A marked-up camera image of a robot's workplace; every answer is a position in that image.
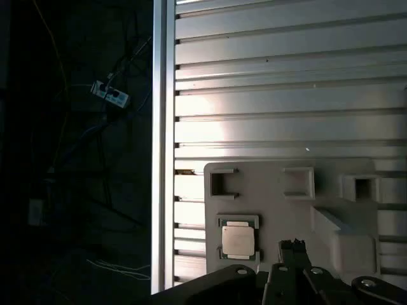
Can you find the white power strip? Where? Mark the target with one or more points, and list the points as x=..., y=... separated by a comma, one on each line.
x=110, y=94

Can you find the grey plastic parts rack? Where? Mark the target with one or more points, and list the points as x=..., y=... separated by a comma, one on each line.
x=280, y=222

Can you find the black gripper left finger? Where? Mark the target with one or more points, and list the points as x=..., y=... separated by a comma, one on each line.
x=276, y=286

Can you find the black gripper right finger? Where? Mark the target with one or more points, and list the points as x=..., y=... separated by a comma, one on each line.
x=305, y=286

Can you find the silver CPU green substrate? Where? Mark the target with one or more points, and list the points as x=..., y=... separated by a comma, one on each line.
x=238, y=241

